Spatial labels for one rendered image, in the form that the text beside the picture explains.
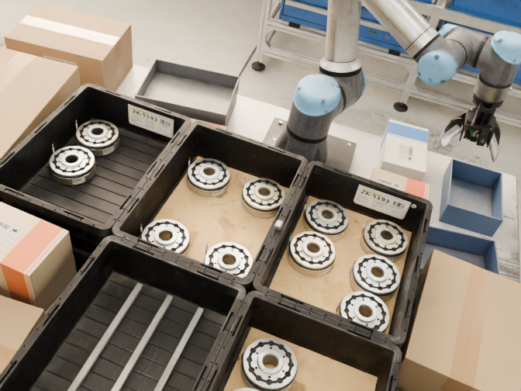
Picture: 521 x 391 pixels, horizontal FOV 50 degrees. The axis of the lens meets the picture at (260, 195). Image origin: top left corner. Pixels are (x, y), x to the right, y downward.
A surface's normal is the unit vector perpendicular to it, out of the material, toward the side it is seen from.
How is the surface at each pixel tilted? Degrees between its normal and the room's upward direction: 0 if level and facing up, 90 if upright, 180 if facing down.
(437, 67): 86
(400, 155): 0
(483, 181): 90
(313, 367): 0
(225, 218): 0
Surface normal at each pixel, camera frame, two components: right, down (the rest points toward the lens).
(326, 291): 0.13, -0.69
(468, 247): -0.18, 0.69
